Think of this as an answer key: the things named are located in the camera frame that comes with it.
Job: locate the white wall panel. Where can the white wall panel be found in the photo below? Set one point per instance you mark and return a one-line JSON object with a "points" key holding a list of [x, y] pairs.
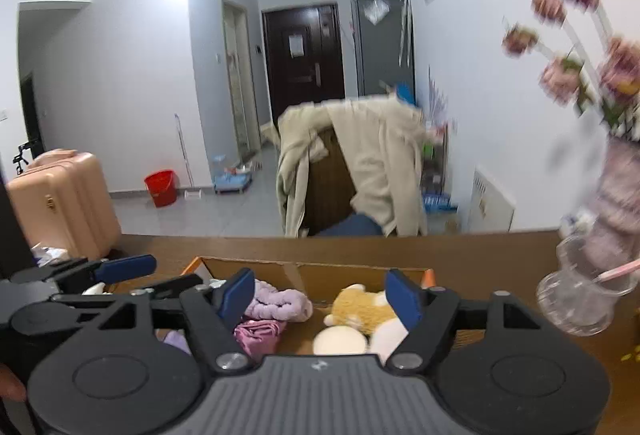
{"points": [[492, 202]]}

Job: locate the white mop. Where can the white mop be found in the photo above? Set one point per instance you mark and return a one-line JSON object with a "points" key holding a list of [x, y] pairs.
{"points": [[184, 160]]}

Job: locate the clear glass jar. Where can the clear glass jar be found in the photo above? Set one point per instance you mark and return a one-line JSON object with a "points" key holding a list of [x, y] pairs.
{"points": [[580, 300]]}

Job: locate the small cardboard box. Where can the small cardboard box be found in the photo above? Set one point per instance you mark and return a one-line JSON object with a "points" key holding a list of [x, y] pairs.
{"points": [[452, 224]]}

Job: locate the yellow plush toy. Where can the yellow plush toy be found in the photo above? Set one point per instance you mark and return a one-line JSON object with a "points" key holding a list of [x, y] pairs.
{"points": [[360, 307]]}

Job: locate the white framed glass door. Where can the white framed glass door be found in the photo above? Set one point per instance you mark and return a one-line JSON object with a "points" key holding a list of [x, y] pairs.
{"points": [[240, 80]]}

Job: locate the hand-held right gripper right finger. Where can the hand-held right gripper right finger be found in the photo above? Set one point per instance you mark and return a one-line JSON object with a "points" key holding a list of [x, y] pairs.
{"points": [[402, 300]]}

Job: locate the beige coat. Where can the beige coat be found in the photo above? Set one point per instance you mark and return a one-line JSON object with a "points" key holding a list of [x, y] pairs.
{"points": [[385, 155]]}

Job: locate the crumpled white paper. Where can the crumpled white paper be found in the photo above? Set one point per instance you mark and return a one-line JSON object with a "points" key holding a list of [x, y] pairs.
{"points": [[50, 255]]}

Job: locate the blue tray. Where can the blue tray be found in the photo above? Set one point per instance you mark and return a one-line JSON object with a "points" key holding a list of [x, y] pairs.
{"points": [[232, 182]]}

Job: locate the cardboard box with orange edge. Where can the cardboard box with orange edge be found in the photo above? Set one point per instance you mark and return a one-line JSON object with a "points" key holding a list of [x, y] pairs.
{"points": [[300, 275]]}

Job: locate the bunch of pink artificial flowers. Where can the bunch of pink artificial flowers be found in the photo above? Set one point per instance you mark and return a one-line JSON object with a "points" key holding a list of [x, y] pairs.
{"points": [[565, 75]]}

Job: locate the black stand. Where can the black stand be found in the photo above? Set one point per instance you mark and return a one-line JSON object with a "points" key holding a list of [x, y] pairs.
{"points": [[22, 160]]}

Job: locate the clear bag on cabinet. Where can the clear bag on cabinet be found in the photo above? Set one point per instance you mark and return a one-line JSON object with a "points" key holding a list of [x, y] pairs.
{"points": [[376, 10]]}

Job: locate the pink patterned vase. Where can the pink patterned vase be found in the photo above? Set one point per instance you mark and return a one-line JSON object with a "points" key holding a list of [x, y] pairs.
{"points": [[620, 215]]}

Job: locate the brown wooden chair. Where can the brown wooden chair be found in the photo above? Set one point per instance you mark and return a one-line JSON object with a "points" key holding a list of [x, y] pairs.
{"points": [[327, 185]]}

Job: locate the dark brown door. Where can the dark brown door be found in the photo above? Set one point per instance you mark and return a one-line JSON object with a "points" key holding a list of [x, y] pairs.
{"points": [[305, 65]]}

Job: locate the pink suitcase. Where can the pink suitcase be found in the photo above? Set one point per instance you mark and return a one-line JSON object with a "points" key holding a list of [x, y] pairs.
{"points": [[65, 205]]}

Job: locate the blue seat cushion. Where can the blue seat cushion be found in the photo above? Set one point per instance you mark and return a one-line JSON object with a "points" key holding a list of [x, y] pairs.
{"points": [[352, 226]]}

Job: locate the white paper on door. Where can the white paper on door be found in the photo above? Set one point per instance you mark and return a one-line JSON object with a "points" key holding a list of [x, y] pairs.
{"points": [[296, 44]]}

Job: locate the person's left hand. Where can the person's left hand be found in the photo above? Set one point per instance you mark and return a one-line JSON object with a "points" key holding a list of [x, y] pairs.
{"points": [[11, 382]]}

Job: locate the pink cloth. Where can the pink cloth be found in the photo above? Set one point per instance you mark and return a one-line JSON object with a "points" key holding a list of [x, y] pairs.
{"points": [[257, 337]]}

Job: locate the pink toothbrush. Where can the pink toothbrush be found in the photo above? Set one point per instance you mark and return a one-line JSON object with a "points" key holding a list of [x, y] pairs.
{"points": [[622, 271]]}

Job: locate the metal storage rack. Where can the metal storage rack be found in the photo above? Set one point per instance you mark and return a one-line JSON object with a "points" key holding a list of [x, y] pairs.
{"points": [[434, 165]]}

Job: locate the blue plastic basket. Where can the blue plastic basket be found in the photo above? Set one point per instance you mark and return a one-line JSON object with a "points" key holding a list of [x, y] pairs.
{"points": [[439, 204]]}

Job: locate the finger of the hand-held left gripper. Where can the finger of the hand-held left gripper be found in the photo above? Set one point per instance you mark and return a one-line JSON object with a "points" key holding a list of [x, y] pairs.
{"points": [[125, 267], [170, 286]]}

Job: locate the purple towel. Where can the purple towel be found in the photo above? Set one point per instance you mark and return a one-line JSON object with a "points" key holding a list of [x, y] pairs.
{"points": [[280, 302]]}

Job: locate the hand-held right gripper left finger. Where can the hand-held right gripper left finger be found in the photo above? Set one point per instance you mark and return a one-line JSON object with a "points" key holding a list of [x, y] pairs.
{"points": [[235, 300]]}

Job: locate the cream round plush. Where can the cream round plush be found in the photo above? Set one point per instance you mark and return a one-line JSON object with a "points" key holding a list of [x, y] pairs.
{"points": [[340, 342]]}

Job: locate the grey metal cabinet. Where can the grey metal cabinet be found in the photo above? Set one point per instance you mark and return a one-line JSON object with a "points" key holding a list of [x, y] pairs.
{"points": [[382, 55]]}

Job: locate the red bucket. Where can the red bucket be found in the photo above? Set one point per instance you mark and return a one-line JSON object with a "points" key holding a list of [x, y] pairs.
{"points": [[161, 189]]}

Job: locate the lavender cloth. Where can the lavender cloth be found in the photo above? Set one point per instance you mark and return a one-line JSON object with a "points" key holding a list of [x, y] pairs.
{"points": [[175, 342]]}

